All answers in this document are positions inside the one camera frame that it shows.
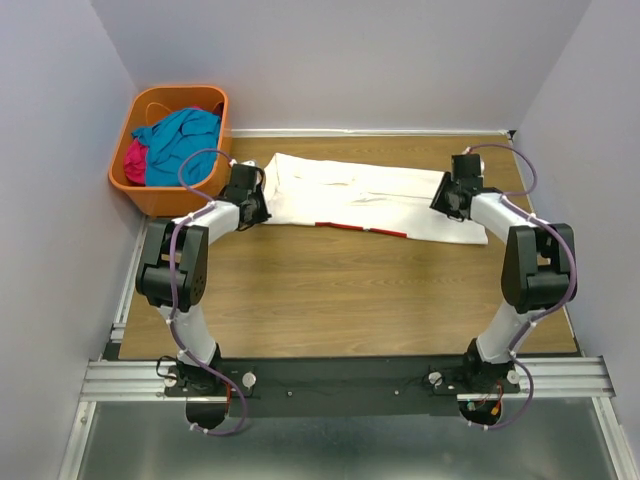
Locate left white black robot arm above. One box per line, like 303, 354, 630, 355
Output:
135, 162, 270, 390

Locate magenta pink t-shirt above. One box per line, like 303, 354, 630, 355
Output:
123, 138, 148, 185

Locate white red printed t-shirt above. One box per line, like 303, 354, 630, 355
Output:
264, 153, 488, 245

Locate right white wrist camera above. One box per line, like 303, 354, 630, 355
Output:
461, 147, 485, 177

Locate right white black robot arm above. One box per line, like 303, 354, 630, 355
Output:
431, 152, 577, 393

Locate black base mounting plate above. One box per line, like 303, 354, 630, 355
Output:
156, 355, 520, 431

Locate orange plastic laundry basket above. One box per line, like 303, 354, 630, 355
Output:
107, 85, 233, 218

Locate teal blue t-shirt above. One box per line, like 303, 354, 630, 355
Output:
132, 107, 221, 187

